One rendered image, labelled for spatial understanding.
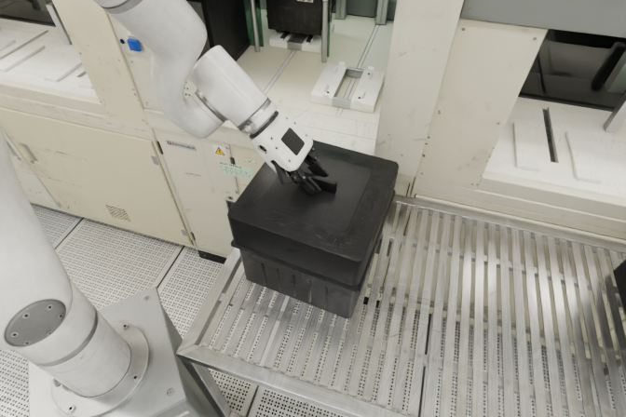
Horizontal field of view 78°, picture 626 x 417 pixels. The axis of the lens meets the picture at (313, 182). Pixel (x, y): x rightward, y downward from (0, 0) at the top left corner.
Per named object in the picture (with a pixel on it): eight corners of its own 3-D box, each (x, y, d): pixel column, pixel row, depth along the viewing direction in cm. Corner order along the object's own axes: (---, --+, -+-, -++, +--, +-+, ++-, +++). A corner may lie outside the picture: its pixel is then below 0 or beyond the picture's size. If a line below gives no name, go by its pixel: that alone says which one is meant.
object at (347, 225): (228, 245, 84) (218, 207, 75) (287, 159, 103) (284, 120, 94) (359, 293, 77) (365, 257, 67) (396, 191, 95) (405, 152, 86)
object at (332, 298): (291, 200, 113) (288, 156, 101) (383, 230, 106) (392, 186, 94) (243, 279, 96) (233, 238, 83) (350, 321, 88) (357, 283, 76)
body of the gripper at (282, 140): (258, 127, 70) (299, 171, 74) (282, 98, 76) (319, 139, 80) (236, 142, 75) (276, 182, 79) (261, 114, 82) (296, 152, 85)
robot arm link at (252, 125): (252, 116, 69) (264, 128, 70) (274, 91, 75) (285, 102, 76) (228, 134, 75) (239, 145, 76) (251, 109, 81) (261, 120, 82)
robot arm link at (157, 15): (69, 60, 48) (208, 153, 75) (163, -32, 47) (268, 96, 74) (47, 24, 52) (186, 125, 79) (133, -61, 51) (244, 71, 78)
